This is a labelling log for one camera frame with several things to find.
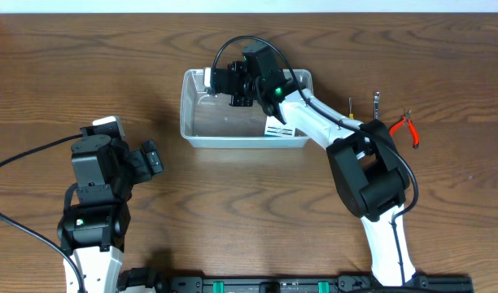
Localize small black orange hammer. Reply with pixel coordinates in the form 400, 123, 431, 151
203, 67, 212, 94

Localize clear plastic container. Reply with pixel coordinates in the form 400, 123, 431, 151
180, 69, 309, 148

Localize white blue cardboard box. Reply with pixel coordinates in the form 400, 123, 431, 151
264, 116, 296, 137

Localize red handled pliers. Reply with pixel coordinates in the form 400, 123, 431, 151
389, 110, 420, 149

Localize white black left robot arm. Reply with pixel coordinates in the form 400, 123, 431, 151
58, 122, 164, 292

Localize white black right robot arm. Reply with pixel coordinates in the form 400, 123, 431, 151
204, 59, 417, 286

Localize black yellow screwdriver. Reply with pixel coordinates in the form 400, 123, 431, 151
348, 97, 354, 120

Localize silver wrench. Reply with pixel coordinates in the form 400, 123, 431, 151
373, 91, 381, 120

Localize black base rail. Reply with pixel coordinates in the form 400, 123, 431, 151
117, 267, 474, 293

